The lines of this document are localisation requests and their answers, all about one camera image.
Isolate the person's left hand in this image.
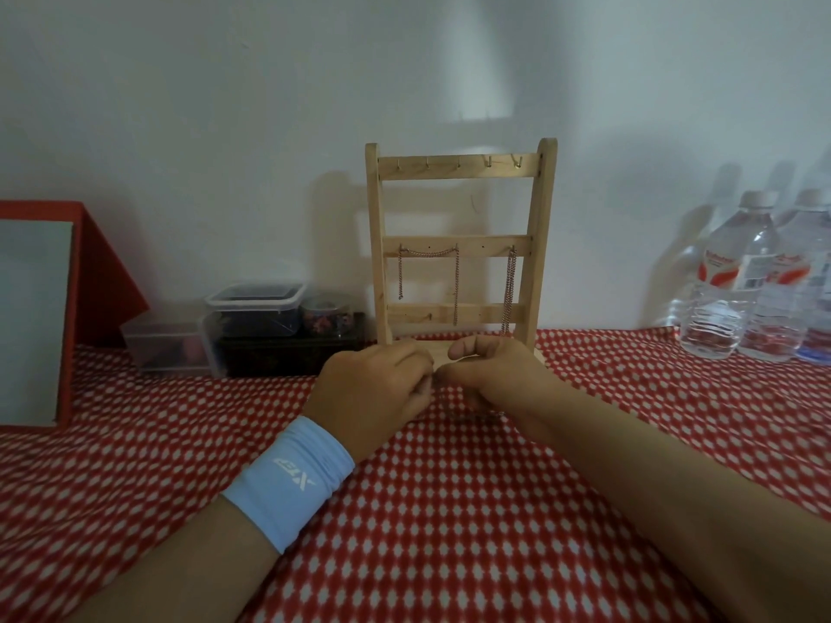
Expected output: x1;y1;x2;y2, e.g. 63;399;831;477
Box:
302;338;437;462

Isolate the person's right hand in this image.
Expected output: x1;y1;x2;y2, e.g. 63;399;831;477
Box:
433;334;564;442

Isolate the person's left forearm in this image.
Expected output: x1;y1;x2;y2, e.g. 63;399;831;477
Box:
65;494;288;623

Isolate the person's right forearm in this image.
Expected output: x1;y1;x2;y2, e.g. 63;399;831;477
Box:
519;382;831;623

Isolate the small clear bead jar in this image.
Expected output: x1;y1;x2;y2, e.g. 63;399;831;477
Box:
300;293;355;338

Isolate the black box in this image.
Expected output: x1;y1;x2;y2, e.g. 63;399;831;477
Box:
216;312;368;379

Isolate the wooden jewelry stand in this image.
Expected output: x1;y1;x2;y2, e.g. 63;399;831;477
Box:
364;137;559;369

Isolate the red white patterned tablecloth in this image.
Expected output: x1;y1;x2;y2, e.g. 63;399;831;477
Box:
0;325;831;623

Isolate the light blue wristband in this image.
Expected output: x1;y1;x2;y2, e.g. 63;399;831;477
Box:
221;415;357;556

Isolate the clear lidded plastic container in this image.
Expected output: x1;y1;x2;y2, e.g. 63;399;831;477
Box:
204;282;307;339

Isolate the clear plastic box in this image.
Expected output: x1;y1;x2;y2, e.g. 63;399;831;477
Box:
119;315;225;378

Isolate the clear water bottle red label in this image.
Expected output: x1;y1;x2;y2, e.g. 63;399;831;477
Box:
737;188;831;364
797;253;831;367
678;189;780;360

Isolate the red framed mirror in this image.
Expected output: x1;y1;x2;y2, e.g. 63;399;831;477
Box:
0;200;150;430

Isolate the draped copper chain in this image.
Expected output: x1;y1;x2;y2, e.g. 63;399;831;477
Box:
396;245;461;326

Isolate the hanging copper chain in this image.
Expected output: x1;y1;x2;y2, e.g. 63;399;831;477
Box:
501;247;519;336

